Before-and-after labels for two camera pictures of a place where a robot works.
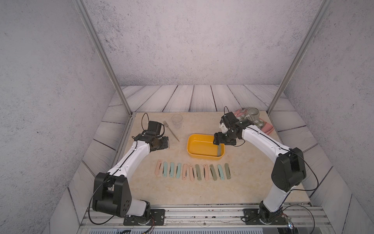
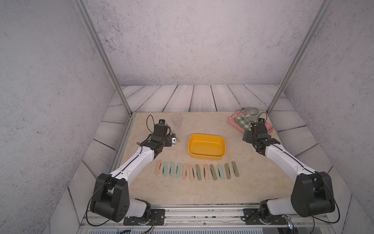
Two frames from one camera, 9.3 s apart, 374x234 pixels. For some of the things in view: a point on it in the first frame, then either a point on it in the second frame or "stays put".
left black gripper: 165,143 to 169,143
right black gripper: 217,139 to 248,136
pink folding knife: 184,173 stays put
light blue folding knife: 178,170 stays put
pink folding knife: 158,166 stays put
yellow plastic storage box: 201,146 stays put
